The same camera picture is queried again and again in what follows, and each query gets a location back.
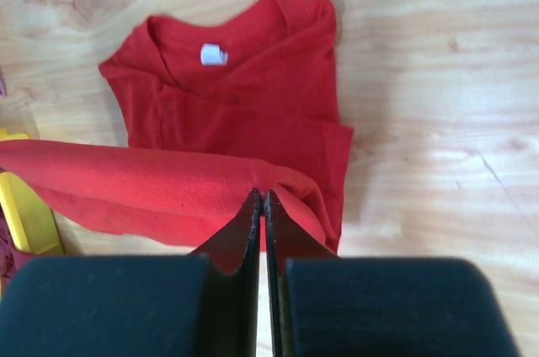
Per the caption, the bright red t shirt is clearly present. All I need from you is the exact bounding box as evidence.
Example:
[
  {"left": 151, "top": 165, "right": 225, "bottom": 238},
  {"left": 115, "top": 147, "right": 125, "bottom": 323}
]
[{"left": 1, "top": 0, "right": 354, "bottom": 250}]

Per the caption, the dark red t shirt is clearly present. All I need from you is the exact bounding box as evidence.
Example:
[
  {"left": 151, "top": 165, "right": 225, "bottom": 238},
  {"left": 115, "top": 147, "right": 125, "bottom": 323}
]
[{"left": 0, "top": 216, "right": 38, "bottom": 291}]

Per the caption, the yellow plastic bin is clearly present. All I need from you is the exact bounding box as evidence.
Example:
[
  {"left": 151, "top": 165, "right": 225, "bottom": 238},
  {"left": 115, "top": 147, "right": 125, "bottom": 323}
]
[{"left": 0, "top": 128, "right": 65, "bottom": 256}]

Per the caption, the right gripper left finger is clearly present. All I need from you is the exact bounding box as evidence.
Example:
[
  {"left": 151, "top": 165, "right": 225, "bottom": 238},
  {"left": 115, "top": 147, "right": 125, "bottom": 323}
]
[{"left": 192, "top": 189, "right": 261, "bottom": 356}]

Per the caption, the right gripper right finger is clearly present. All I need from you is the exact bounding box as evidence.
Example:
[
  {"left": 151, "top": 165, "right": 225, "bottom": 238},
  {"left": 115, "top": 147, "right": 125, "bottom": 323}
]
[{"left": 264, "top": 190, "right": 338, "bottom": 356}]

